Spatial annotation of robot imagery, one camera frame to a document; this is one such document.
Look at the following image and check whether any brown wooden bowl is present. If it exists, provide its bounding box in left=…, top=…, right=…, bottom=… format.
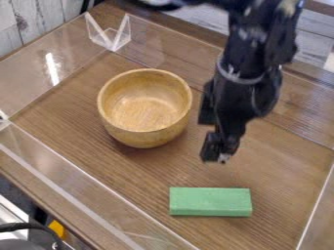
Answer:
left=96, top=68, right=193, bottom=148

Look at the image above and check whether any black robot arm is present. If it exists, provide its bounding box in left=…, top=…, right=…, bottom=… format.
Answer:
left=137, top=0, right=304, bottom=163

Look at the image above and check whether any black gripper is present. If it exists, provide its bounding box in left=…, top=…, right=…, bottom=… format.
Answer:
left=197, top=63, right=282, bottom=164

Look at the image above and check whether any black cable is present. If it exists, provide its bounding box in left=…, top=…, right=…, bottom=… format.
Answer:
left=0, top=222, right=62, bottom=250

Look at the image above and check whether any green rectangular block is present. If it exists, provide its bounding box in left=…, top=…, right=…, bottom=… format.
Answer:
left=169, top=187, right=252, bottom=217

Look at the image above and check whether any yellow and black device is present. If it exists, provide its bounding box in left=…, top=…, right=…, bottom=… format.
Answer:
left=29, top=206, right=90, bottom=250

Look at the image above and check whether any clear acrylic tray wall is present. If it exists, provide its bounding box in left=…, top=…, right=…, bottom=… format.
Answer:
left=0, top=117, right=199, bottom=250

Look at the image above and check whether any clear acrylic corner bracket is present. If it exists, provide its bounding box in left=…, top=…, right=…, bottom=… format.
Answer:
left=82, top=13, right=132, bottom=52

